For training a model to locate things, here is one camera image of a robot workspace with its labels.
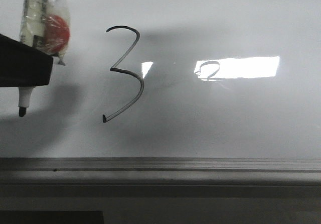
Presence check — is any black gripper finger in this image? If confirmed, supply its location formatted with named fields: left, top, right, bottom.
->
left=1, top=34, right=53, bottom=87

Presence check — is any red magnet taped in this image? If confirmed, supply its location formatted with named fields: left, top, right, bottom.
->
left=42, top=0, right=71, bottom=66

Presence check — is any white black whiteboard marker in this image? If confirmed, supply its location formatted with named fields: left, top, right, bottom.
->
left=18, top=0, right=53, bottom=117

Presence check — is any white whiteboard with aluminium frame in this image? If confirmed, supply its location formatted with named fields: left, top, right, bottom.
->
left=1, top=0, right=320, bottom=197

